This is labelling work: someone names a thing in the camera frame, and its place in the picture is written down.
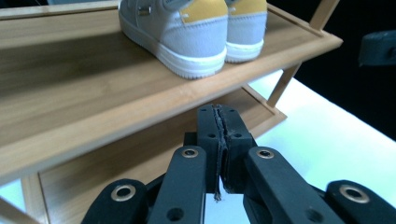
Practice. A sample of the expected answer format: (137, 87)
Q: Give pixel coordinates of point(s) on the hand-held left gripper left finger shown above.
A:
(208, 133)

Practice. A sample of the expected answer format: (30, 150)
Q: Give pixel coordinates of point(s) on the white and grey sneaker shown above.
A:
(186, 40)
(246, 34)

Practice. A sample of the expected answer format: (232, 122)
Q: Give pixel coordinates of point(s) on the wooden three-tier shoe rack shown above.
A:
(93, 102)

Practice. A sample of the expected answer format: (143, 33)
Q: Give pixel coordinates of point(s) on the white table mat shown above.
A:
(327, 140)

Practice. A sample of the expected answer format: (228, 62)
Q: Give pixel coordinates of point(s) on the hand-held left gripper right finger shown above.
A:
(238, 137)

